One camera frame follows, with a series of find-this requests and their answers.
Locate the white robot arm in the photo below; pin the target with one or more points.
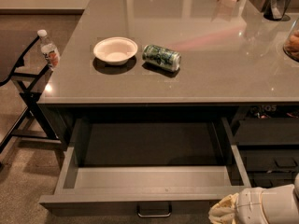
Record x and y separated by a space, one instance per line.
278 205

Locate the clear plastic water bottle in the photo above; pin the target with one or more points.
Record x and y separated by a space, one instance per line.
48 49

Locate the glass jar with pastries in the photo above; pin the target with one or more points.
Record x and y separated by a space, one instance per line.
291 45

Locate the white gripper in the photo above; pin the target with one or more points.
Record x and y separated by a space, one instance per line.
249 206

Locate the black metal chair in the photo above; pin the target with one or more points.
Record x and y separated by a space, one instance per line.
31 123

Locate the dark right side drawers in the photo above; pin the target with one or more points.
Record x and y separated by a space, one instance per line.
267 137

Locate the green soda can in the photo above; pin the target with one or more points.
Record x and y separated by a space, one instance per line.
164 58

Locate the white paper bowl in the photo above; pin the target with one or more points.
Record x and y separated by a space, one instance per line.
115 50

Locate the metal drawer handle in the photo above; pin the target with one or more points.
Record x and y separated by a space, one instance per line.
154 210

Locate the grey top drawer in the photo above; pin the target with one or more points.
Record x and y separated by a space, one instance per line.
110 168

